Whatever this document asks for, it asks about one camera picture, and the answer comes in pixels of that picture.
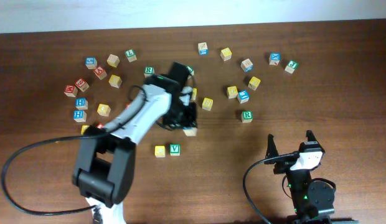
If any yellow block left middle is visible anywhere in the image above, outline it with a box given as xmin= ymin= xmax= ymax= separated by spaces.
xmin=96 ymin=103 xmax=111 ymax=117

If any red A block upper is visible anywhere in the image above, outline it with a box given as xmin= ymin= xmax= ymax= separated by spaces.
xmin=93 ymin=65 xmax=107 ymax=80

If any blue P block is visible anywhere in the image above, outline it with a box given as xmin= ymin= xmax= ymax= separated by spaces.
xmin=183 ymin=128 xmax=197 ymax=137

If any blue block right centre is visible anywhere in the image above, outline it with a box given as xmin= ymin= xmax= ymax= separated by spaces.
xmin=237 ymin=90 xmax=250 ymax=104

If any yellow block top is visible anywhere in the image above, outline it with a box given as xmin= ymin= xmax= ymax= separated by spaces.
xmin=220 ymin=47 xmax=232 ymax=61

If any blue H block upper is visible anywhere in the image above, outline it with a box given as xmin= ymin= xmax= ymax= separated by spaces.
xmin=75 ymin=98 xmax=88 ymax=110

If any blue block top left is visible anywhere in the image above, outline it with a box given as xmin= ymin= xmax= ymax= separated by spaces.
xmin=85 ymin=57 xmax=97 ymax=70

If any green R block lower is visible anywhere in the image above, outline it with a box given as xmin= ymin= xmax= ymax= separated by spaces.
xmin=241 ymin=111 xmax=253 ymax=123

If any yellow block bottom left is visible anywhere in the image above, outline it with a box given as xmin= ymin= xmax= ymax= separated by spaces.
xmin=80 ymin=125 xmax=90 ymax=134

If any wood block blue side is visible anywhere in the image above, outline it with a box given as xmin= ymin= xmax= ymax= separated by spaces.
xmin=198 ymin=42 xmax=208 ymax=55

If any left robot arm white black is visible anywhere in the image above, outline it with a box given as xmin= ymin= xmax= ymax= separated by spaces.
xmin=72 ymin=62 xmax=197 ymax=223

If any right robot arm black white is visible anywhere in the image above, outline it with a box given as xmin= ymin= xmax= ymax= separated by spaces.
xmin=265 ymin=130 xmax=358 ymax=223

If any green V block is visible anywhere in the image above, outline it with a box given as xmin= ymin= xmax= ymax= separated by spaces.
xmin=169 ymin=144 xmax=181 ymax=156

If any blue H block lower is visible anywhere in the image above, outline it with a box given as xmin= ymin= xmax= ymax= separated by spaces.
xmin=73 ymin=110 xmax=87 ymax=123

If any red I block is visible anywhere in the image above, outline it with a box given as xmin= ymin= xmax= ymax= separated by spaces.
xmin=96 ymin=123 xmax=104 ymax=129

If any red 6 block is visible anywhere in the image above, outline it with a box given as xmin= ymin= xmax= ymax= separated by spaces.
xmin=75 ymin=78 xmax=89 ymax=92

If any green Z block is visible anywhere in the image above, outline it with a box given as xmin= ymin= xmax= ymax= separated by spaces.
xmin=187 ymin=66 xmax=194 ymax=79

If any yellow block beside blue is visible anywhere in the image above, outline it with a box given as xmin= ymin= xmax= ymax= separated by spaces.
xmin=227 ymin=86 xmax=238 ymax=99

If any blue X block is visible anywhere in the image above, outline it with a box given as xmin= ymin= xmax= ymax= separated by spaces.
xmin=269 ymin=52 xmax=281 ymax=65

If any blue h block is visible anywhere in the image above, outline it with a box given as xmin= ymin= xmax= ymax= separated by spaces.
xmin=75 ymin=98 xmax=88 ymax=110
xmin=73 ymin=110 xmax=87 ymax=123

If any green r block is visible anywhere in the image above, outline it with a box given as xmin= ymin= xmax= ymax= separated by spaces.
xmin=241 ymin=111 xmax=253 ymax=123
xmin=144 ymin=67 xmax=155 ymax=78

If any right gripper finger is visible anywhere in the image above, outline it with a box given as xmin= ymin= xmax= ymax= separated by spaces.
xmin=265 ymin=134 xmax=279 ymax=159
xmin=305 ymin=130 xmax=318 ymax=144

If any green R block upper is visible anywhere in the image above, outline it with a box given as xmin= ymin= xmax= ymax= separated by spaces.
xmin=144 ymin=67 xmax=155 ymax=78

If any yellow block near A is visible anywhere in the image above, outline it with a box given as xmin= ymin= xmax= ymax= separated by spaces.
xmin=108 ymin=75 xmax=122 ymax=88

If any plain wood yellow block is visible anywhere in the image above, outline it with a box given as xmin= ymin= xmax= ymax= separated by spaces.
xmin=107 ymin=54 xmax=120 ymax=68

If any green J block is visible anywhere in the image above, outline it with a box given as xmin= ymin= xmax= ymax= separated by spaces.
xmin=285 ymin=60 xmax=299 ymax=74

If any wood block orange picture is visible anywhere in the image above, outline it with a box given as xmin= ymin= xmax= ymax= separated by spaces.
xmin=240 ymin=58 xmax=253 ymax=72

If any red M block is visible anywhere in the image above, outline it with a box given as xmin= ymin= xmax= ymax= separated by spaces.
xmin=64 ymin=85 xmax=78 ymax=98

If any yellow C block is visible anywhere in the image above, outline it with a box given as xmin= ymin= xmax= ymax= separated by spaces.
xmin=154 ymin=146 xmax=166 ymax=158

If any green L block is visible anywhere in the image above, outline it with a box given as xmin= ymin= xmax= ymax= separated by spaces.
xmin=125 ymin=49 xmax=137 ymax=62

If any yellow block centre right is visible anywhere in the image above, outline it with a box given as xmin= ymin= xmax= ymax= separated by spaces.
xmin=202 ymin=97 xmax=214 ymax=111

